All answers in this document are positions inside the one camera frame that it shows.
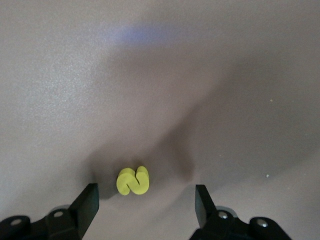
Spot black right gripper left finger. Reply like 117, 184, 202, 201
0, 182, 100, 240

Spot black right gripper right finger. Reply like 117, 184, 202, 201
191, 184, 293, 240

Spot yellow letter s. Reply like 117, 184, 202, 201
116, 165, 151, 196

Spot brown table cover sheet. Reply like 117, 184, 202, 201
0, 0, 320, 240

